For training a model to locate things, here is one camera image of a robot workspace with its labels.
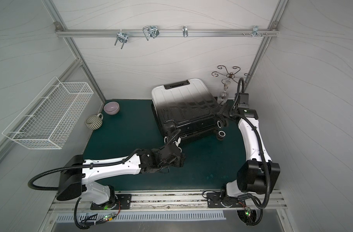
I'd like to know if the left black base cable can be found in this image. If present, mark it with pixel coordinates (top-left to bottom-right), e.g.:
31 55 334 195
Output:
73 198 122 230

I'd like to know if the small metal hook clamp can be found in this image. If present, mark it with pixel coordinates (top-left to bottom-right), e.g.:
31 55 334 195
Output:
182 26 188 38

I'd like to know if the striped ceramic mug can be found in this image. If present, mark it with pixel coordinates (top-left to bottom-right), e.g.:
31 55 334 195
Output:
85 113 104 131

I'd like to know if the metal U-bolt clamp left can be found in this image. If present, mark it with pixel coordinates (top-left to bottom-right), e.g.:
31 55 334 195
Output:
114 31 129 49

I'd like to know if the aluminium cross rail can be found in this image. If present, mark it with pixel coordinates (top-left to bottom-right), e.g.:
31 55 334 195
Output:
56 28 279 38

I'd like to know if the clear wine glass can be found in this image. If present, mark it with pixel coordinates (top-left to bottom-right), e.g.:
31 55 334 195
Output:
217 78 231 105

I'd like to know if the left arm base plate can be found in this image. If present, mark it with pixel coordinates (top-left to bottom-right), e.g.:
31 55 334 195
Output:
90 194 132 210

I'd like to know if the silver black hardshell suitcase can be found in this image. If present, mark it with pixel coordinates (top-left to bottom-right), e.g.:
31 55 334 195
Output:
151 78 228 143

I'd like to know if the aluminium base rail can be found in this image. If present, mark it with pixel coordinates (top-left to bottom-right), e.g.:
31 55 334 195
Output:
48 189 288 213

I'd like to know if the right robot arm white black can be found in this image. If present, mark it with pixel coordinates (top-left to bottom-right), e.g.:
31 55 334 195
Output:
219 78 281 209

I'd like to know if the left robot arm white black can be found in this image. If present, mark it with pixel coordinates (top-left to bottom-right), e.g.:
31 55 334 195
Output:
27 129 185 206

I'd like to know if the metal u-bolt clamp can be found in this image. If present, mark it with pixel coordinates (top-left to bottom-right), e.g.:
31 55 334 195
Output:
114 31 129 49
142 26 160 41

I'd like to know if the purple ceramic bowl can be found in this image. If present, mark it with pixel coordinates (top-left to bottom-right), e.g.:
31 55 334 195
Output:
104 101 120 115

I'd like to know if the white vent grille strip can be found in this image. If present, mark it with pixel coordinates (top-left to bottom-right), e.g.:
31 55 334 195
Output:
56 210 226 223

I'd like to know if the metal bracket clamp right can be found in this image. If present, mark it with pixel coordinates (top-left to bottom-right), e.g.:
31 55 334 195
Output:
242 26 268 37

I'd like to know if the green table mat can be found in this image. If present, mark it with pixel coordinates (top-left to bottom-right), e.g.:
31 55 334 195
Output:
84 100 246 191

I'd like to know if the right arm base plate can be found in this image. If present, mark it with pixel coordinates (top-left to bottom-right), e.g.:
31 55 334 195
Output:
204 191 246 208

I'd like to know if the white wire basket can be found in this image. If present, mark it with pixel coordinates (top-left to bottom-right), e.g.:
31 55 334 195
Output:
2 77 94 150

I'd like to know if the metal U-bolt clamp middle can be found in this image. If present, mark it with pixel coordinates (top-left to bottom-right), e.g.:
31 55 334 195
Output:
142 26 160 41

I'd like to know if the black metal hook stand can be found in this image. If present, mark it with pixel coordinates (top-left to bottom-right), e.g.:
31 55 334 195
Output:
211 65 251 102

